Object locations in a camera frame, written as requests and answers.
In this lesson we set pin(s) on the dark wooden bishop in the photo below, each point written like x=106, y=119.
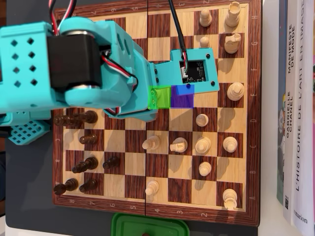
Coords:
x=85, y=164

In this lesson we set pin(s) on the white chess pieces group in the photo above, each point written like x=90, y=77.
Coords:
x=282, y=61

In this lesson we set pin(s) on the wooden folding chessboard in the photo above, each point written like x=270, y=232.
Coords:
x=114, y=142

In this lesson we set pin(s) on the dark wooden knight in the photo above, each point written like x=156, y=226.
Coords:
x=87, y=116

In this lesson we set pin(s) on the white wooden knight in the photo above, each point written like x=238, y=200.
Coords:
x=231, y=43
x=179, y=144

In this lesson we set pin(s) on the white wooden rook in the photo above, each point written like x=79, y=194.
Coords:
x=229, y=198
x=232, y=15

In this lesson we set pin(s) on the white Gabrielle Chanel book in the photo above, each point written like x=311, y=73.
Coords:
x=291, y=73

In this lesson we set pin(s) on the dark wooden pawn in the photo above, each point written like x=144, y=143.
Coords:
x=88, y=186
x=111, y=162
x=147, y=234
x=88, y=139

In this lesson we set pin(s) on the white wooden pawn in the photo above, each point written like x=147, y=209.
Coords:
x=204, y=168
x=204, y=42
x=202, y=120
x=205, y=17
x=152, y=187

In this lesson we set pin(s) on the dark wooden queen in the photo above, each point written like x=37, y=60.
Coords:
x=61, y=120

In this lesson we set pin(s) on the dark wooden rook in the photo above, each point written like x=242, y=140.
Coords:
x=66, y=186

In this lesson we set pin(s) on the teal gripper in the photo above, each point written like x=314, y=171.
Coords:
x=154, y=100

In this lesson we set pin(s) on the teal wrist camera housing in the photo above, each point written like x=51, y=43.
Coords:
x=172, y=71

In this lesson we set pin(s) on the white wooden bishop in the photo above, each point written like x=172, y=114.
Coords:
x=229, y=143
x=151, y=143

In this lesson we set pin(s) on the green plastic container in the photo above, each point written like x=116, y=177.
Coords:
x=128, y=226

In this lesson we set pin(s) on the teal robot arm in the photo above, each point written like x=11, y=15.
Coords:
x=24, y=61

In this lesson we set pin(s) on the dark grey table mat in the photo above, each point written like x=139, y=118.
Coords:
x=29, y=172

